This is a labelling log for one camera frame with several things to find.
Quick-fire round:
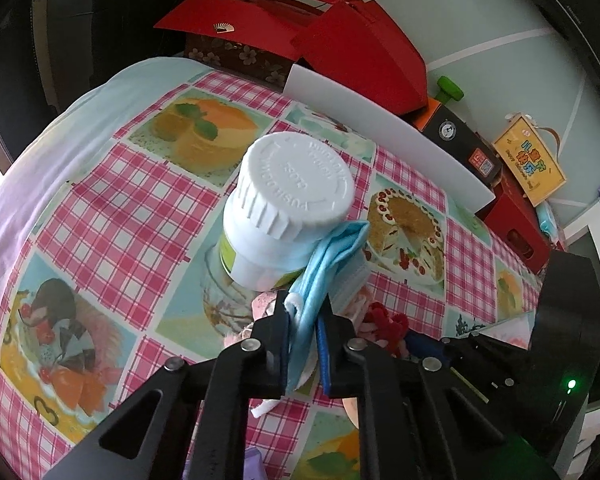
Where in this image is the wooden sign box with strap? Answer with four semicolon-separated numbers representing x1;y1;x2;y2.
493;114;567;206

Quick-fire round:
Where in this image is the dark suitcase with brown edge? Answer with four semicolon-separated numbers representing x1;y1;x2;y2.
0;35;61;176

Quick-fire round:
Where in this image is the floral satin scrunchie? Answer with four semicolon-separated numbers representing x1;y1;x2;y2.
222;290;283;348

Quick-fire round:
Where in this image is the white pill bottle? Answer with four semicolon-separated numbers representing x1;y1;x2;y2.
222;131;356;291

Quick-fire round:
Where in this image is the pink white striped fluffy cloth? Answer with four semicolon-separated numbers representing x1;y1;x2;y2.
340;292;411;361

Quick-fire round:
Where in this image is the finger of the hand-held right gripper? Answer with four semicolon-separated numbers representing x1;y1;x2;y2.
405;332;451;361

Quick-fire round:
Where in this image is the purple baby wipes pack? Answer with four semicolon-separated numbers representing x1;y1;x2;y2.
245;447;266;480

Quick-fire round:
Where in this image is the black box with round emblem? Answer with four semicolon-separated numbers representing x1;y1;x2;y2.
412;100;503;183

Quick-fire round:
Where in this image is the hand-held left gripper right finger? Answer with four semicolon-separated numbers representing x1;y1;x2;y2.
315;310;556;480

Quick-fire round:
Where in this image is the green knob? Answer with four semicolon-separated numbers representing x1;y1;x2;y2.
435;76;465;106

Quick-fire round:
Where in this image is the red trapezoid gift box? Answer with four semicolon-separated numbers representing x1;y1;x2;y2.
290;0;428;117

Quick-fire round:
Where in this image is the light blue tissue packet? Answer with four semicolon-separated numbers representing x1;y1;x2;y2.
537;202;561;241

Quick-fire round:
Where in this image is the white board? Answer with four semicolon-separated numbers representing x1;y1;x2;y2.
284;62;497;213

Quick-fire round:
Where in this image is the blue face mask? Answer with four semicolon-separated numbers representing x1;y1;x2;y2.
282;220;371;393

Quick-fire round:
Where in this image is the red lid floral gift box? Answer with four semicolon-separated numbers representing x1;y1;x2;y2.
154;0;326;86

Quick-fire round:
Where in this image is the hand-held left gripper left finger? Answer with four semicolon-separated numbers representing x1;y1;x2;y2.
42;290;296;480

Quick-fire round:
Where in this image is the red cardboard box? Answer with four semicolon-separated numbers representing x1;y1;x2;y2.
482;180;553;276

